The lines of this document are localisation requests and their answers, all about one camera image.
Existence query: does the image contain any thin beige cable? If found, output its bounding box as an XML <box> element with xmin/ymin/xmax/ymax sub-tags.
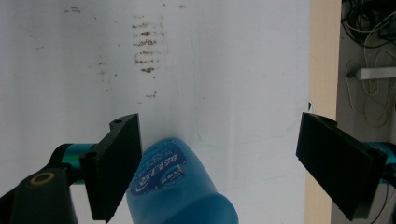
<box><xmin>345</xmin><ymin>18</ymin><xmax>396</xmax><ymax>129</ymax></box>

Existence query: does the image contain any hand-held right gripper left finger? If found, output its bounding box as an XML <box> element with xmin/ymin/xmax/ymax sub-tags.
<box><xmin>79</xmin><ymin>113</ymin><xmax>143</xmax><ymax>224</ymax></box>

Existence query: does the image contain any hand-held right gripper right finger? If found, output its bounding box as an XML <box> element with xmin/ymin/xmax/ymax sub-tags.
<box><xmin>295</xmin><ymin>112</ymin><xmax>388</xmax><ymax>221</ymax></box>

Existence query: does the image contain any grey metal bar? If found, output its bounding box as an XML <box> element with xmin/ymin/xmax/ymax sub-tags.
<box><xmin>346</xmin><ymin>66</ymin><xmax>396</xmax><ymax>81</ymax></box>

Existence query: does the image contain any light blue ball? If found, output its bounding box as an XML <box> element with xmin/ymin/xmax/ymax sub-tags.
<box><xmin>125</xmin><ymin>137</ymin><xmax>240</xmax><ymax>224</ymax></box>

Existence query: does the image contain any tangle of black cables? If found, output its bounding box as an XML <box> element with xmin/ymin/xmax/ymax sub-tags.
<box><xmin>341</xmin><ymin>0</ymin><xmax>396</xmax><ymax>49</ymax></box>

